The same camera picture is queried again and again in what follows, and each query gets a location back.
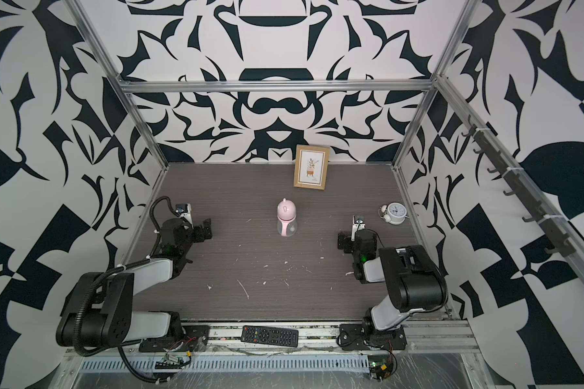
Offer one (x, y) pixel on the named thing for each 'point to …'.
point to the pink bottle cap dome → (286, 210)
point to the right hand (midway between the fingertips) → (354, 228)
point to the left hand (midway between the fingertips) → (193, 217)
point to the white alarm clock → (393, 212)
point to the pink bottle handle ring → (285, 224)
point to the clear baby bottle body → (291, 228)
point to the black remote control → (270, 336)
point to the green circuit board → (380, 366)
